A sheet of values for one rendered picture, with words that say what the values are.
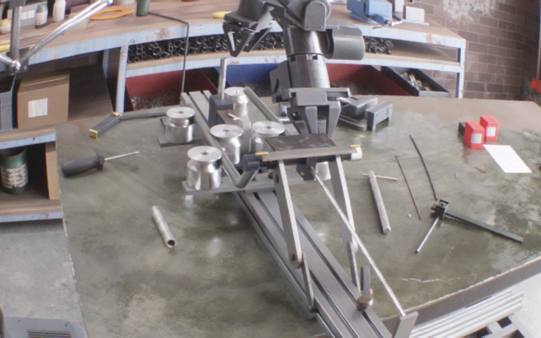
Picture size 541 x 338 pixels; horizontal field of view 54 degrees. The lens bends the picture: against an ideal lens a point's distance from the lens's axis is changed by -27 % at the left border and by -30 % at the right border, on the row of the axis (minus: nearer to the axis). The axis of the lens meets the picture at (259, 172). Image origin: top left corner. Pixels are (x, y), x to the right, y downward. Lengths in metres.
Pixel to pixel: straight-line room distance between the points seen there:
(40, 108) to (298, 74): 1.63
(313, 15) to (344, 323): 0.45
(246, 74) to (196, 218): 2.06
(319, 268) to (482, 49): 3.42
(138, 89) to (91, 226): 1.98
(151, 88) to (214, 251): 2.05
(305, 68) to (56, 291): 1.55
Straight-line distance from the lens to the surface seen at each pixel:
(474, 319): 1.97
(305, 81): 1.01
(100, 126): 1.35
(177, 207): 1.09
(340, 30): 1.05
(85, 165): 1.18
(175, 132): 1.18
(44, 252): 2.57
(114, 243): 0.99
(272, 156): 0.88
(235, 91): 1.42
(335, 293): 0.87
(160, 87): 3.00
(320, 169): 1.08
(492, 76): 4.35
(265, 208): 1.05
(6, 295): 2.34
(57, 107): 2.51
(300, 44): 1.02
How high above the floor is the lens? 1.42
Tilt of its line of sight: 27 degrees down
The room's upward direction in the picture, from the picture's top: 4 degrees clockwise
